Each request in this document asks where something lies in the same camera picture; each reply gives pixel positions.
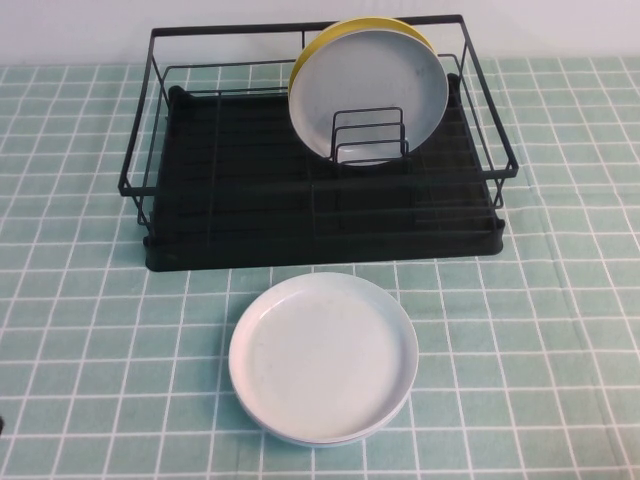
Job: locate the pale blue plate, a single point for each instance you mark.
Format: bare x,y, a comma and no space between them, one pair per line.
320,350

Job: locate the grey plate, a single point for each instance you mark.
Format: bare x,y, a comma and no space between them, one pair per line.
370,85

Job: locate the white plate under stack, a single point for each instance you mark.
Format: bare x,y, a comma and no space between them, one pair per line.
320,445

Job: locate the yellow plate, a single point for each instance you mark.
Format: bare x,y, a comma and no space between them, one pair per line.
325,34

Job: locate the black plastic drip tray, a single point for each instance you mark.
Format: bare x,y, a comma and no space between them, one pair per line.
250,250

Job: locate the green checkered tablecloth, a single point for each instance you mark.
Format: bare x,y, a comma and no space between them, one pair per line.
75,350

